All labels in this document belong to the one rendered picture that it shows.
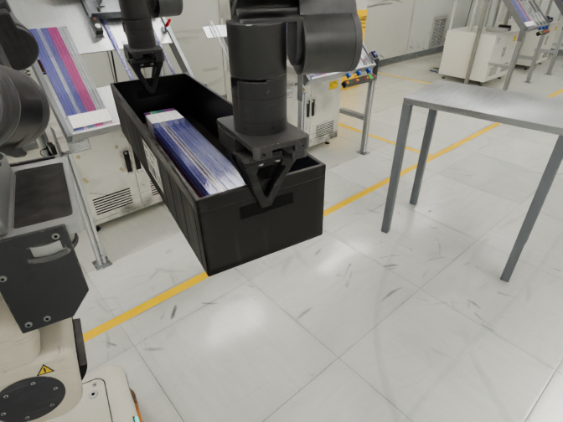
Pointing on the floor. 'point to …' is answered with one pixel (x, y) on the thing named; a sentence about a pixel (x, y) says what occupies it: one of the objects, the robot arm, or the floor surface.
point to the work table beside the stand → (504, 113)
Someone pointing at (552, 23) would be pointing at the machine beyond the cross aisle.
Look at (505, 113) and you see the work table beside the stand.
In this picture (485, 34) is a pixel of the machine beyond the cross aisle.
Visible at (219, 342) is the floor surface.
